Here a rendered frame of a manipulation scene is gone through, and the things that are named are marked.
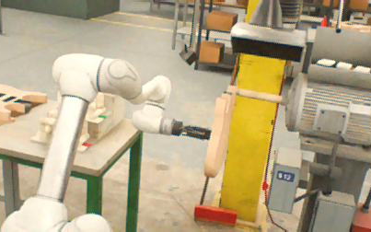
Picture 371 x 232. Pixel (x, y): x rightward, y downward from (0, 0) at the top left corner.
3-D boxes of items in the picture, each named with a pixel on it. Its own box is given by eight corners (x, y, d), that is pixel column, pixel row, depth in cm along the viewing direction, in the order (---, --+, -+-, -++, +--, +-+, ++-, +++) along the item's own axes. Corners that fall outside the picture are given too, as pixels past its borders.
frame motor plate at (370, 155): (384, 144, 196) (386, 136, 195) (392, 168, 174) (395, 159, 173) (301, 128, 204) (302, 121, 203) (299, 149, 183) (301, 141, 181)
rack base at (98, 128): (112, 128, 224) (113, 111, 221) (98, 141, 209) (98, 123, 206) (64, 118, 230) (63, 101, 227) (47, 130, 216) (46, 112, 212)
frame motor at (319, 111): (376, 135, 196) (391, 80, 187) (384, 161, 172) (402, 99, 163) (283, 119, 206) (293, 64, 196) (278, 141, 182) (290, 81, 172)
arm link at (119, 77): (146, 74, 173) (113, 68, 175) (137, 53, 156) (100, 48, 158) (138, 104, 170) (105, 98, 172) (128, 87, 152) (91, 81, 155)
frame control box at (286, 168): (325, 207, 186) (339, 152, 177) (326, 237, 167) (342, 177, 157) (266, 193, 192) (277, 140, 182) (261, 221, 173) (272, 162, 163)
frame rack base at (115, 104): (124, 119, 237) (125, 88, 231) (112, 129, 224) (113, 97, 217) (78, 110, 244) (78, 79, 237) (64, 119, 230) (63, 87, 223)
